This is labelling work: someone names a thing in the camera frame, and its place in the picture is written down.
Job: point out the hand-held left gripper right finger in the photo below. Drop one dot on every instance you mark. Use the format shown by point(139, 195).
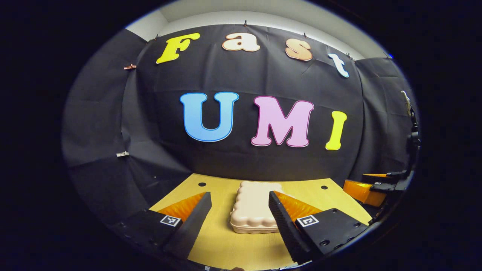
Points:
point(288, 229)

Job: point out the white cloth clip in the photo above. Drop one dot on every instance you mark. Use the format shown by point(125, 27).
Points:
point(122, 154)

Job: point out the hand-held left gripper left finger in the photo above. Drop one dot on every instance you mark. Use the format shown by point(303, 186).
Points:
point(190, 227)

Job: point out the pale pink suitcase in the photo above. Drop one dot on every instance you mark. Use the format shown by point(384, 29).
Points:
point(250, 205)

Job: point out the black backdrop cloth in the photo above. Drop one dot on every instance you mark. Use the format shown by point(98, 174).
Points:
point(241, 82)

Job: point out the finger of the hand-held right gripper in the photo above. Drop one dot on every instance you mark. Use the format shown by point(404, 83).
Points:
point(384, 176)
point(388, 187)

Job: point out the copper cloth clip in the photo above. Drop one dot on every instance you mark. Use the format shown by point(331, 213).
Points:
point(130, 67)

